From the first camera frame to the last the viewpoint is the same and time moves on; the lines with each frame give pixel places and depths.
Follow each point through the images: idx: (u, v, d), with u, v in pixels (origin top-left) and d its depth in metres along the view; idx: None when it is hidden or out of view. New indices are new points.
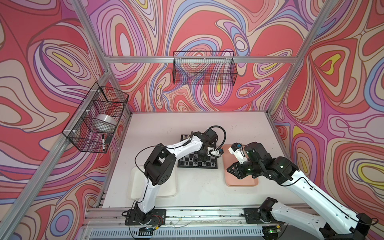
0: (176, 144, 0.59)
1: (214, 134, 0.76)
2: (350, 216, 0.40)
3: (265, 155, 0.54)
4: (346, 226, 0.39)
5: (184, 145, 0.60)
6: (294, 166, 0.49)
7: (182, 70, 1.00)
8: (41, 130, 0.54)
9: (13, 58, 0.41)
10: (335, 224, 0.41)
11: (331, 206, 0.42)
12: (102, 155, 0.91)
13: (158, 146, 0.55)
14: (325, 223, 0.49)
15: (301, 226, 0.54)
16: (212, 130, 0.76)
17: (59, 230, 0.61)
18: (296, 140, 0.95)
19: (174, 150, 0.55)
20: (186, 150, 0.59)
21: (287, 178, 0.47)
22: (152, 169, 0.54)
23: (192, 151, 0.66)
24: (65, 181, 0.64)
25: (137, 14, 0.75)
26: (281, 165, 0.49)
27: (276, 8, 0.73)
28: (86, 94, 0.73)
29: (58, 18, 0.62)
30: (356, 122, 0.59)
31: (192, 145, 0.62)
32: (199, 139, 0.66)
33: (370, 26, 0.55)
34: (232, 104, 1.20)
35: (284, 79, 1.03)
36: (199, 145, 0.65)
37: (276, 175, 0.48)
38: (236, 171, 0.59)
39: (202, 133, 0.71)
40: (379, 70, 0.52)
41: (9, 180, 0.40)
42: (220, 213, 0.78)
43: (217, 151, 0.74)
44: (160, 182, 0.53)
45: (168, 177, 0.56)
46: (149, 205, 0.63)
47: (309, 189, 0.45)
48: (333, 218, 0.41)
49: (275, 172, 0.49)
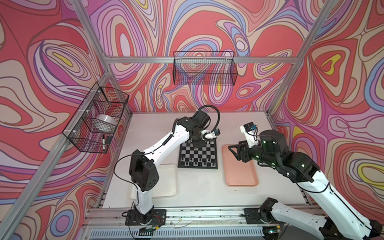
0: (155, 146, 0.51)
1: (204, 116, 0.66)
2: (364, 224, 0.38)
3: (284, 148, 0.45)
4: (359, 233, 0.37)
5: (165, 143, 0.52)
6: (314, 165, 0.43)
7: (182, 70, 1.00)
8: (42, 130, 0.55)
9: (13, 58, 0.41)
10: (346, 228, 0.39)
11: (349, 212, 0.39)
12: (102, 155, 0.91)
13: (134, 153, 0.49)
14: (324, 222, 0.49)
15: (300, 225, 0.54)
16: (201, 111, 0.65)
17: (59, 230, 0.61)
18: (296, 140, 0.95)
19: (153, 153, 0.49)
20: (167, 149, 0.52)
21: (308, 179, 0.40)
22: (138, 175, 0.50)
23: (179, 144, 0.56)
24: (65, 181, 0.64)
25: (137, 14, 0.75)
26: (302, 163, 0.42)
27: (277, 7, 0.73)
28: (86, 94, 0.73)
29: (58, 18, 0.62)
30: (356, 122, 0.59)
31: (174, 141, 0.53)
32: (183, 128, 0.56)
33: (370, 26, 0.55)
34: (232, 104, 1.20)
35: (284, 79, 1.03)
36: (186, 136, 0.57)
37: (295, 173, 0.42)
38: (237, 152, 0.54)
39: (190, 118, 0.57)
40: (379, 70, 0.52)
41: (9, 180, 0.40)
42: (220, 213, 0.78)
43: (213, 133, 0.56)
44: (149, 186, 0.50)
45: (156, 181, 0.53)
46: (148, 203, 0.63)
47: (330, 193, 0.40)
48: (347, 225, 0.39)
49: (294, 170, 0.42)
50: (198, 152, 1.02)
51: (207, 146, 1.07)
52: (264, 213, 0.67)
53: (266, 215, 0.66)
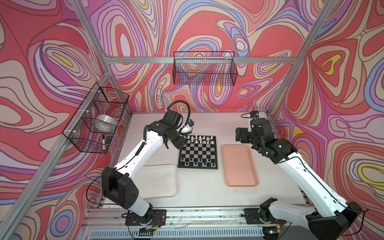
0: (128, 158, 0.47)
1: (175, 116, 0.64)
2: (338, 201, 0.40)
3: (269, 133, 0.53)
4: (332, 209, 0.39)
5: (138, 153, 0.48)
6: (292, 147, 0.49)
7: (182, 70, 1.00)
8: (42, 131, 0.55)
9: (13, 59, 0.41)
10: (321, 206, 0.41)
11: (321, 188, 0.42)
12: (102, 155, 0.91)
13: (103, 173, 0.43)
14: (313, 211, 0.50)
15: (292, 219, 0.55)
16: (170, 112, 0.62)
17: (59, 230, 0.61)
18: (296, 140, 0.95)
19: (126, 167, 0.45)
20: (142, 158, 0.48)
21: (282, 156, 0.47)
22: (114, 194, 0.45)
23: (154, 151, 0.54)
24: (65, 181, 0.64)
25: (137, 14, 0.75)
26: (280, 144, 0.50)
27: (276, 8, 0.73)
28: (86, 94, 0.73)
29: (58, 18, 0.62)
30: (356, 122, 0.59)
31: (148, 147, 0.50)
32: (155, 133, 0.54)
33: (370, 26, 0.55)
34: (232, 104, 1.20)
35: (284, 79, 1.03)
36: (160, 139, 0.54)
37: (273, 152, 0.49)
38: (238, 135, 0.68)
39: (161, 122, 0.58)
40: (379, 70, 0.52)
41: (9, 180, 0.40)
42: (220, 214, 0.77)
43: (187, 126, 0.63)
44: (128, 204, 0.46)
45: (135, 194, 0.48)
46: (141, 209, 0.61)
47: (303, 170, 0.45)
48: (320, 200, 0.41)
49: (272, 149, 0.50)
50: (198, 152, 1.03)
51: (207, 146, 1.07)
52: (263, 211, 0.68)
53: (265, 213, 0.67)
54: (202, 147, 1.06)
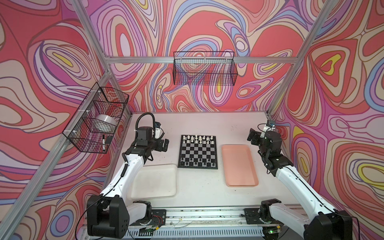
0: (113, 182, 0.46)
1: (146, 132, 0.64)
2: (325, 205, 0.43)
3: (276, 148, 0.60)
4: (316, 210, 0.42)
5: (123, 175, 0.49)
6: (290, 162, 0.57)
7: (182, 70, 1.00)
8: (42, 130, 0.55)
9: (13, 58, 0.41)
10: (309, 210, 0.44)
11: (309, 193, 0.46)
12: (102, 155, 0.91)
13: (89, 203, 0.40)
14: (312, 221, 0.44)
15: (290, 224, 0.54)
16: (140, 131, 0.63)
17: (59, 230, 0.61)
18: (296, 140, 0.95)
19: (114, 190, 0.44)
20: (128, 178, 0.48)
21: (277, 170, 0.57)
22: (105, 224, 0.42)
23: (136, 172, 0.54)
24: (64, 181, 0.64)
25: (137, 14, 0.75)
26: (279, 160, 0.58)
27: (276, 8, 0.73)
28: (86, 94, 0.73)
29: (58, 18, 0.62)
30: (356, 122, 0.59)
31: (132, 168, 0.51)
32: (135, 155, 0.57)
33: (370, 26, 0.55)
34: (232, 104, 1.20)
35: (284, 79, 1.03)
36: (140, 160, 0.56)
37: (271, 165, 0.59)
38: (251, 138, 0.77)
39: (136, 146, 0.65)
40: (379, 70, 0.52)
41: (9, 180, 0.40)
42: (220, 213, 0.78)
43: (159, 130, 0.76)
44: (123, 232, 0.42)
45: (128, 219, 0.45)
46: (141, 214, 0.61)
47: (294, 178, 0.52)
48: (307, 203, 0.45)
49: (271, 163, 0.59)
50: (198, 152, 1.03)
51: (207, 146, 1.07)
52: (263, 208, 0.69)
53: (264, 210, 0.68)
54: (202, 147, 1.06)
